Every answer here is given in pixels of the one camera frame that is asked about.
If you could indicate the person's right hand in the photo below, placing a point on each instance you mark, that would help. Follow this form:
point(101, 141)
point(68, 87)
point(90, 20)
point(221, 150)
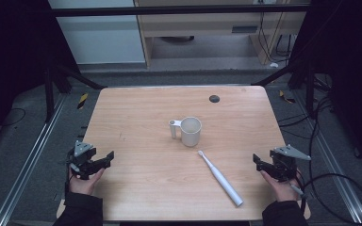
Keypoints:
point(283, 190)

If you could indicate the black metal stand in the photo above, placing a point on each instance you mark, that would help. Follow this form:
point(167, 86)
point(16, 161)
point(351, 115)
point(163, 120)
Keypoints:
point(48, 94)
point(309, 91)

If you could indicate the person's left hand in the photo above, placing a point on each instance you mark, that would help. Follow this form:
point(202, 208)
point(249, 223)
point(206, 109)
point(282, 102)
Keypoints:
point(82, 185)

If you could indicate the black horizontal frame bar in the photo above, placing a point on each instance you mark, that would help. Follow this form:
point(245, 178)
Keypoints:
point(169, 10)

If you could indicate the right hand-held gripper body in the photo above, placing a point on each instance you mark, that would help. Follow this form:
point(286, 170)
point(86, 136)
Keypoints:
point(284, 161)

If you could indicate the yellow black striped tape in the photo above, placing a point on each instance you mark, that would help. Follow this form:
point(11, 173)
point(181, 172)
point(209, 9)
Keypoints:
point(286, 98)
point(82, 100)

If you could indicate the white cabinet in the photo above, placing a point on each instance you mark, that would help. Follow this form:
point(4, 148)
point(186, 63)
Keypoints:
point(102, 40)

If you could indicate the white electric toothbrush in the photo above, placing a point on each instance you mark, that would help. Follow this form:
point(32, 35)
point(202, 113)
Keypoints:
point(221, 179)

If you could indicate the black curtain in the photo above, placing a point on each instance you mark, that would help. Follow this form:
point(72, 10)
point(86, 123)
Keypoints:
point(9, 62)
point(352, 69)

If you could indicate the aluminium floor rail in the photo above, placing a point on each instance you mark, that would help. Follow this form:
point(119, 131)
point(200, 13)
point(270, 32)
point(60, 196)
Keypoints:
point(28, 163)
point(336, 169)

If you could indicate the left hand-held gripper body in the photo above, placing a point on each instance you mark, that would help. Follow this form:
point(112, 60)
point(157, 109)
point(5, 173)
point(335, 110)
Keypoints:
point(82, 150)

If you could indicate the small white floor object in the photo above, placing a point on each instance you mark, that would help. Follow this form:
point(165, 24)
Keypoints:
point(274, 65)

